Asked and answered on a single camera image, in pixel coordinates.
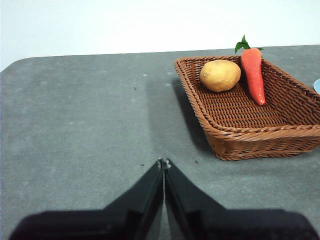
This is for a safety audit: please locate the orange toy carrot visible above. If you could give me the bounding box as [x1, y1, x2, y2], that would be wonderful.
[234, 34, 266, 106]

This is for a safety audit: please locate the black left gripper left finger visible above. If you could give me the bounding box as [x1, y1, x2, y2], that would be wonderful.
[103, 157, 165, 240]

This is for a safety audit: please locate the brown wicker basket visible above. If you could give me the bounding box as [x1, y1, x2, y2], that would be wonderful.
[174, 55, 320, 161]

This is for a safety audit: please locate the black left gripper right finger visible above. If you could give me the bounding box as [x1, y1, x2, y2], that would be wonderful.
[163, 158, 227, 240]

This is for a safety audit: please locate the yellow-brown potato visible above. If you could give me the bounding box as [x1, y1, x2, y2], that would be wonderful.
[199, 59, 242, 93]

